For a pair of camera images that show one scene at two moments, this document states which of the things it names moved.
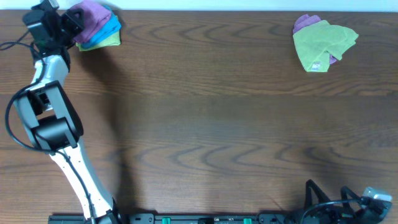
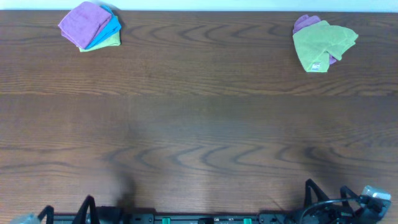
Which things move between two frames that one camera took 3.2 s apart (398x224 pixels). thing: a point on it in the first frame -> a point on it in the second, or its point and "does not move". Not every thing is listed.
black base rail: x=175 y=218 does not move
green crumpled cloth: x=314 y=45 does not move
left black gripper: x=66 y=22 -> x=84 y=213
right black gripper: x=339 y=214 does not move
